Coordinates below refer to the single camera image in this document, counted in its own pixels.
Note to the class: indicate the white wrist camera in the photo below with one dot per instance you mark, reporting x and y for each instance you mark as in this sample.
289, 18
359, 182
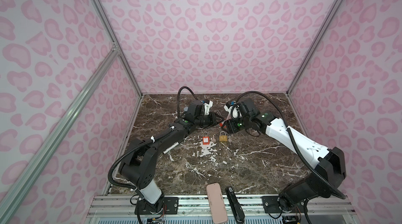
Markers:
230, 108
207, 106

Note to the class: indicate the pink case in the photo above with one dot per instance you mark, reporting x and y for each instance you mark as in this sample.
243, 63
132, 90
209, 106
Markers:
216, 204

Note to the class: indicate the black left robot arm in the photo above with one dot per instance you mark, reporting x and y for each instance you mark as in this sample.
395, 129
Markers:
137, 167

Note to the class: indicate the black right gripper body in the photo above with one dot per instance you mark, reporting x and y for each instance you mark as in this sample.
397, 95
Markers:
235, 124

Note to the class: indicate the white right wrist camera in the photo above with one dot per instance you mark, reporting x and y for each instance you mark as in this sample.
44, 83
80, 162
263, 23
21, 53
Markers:
230, 108

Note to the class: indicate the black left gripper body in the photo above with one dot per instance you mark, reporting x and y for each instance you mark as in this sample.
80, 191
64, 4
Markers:
208, 121

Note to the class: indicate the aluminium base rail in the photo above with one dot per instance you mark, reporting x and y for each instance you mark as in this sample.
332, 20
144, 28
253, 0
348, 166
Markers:
194, 209

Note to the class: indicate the black stapler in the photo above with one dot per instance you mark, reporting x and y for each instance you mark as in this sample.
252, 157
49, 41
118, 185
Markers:
236, 208

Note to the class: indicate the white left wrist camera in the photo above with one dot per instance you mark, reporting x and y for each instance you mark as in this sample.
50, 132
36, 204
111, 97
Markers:
207, 106

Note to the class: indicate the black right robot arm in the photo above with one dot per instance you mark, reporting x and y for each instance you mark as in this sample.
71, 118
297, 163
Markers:
327, 166

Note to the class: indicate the brass padlock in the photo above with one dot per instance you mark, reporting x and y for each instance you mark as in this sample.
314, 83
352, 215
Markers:
223, 137

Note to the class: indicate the white marker pen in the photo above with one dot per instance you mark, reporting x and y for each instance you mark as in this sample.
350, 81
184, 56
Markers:
170, 148

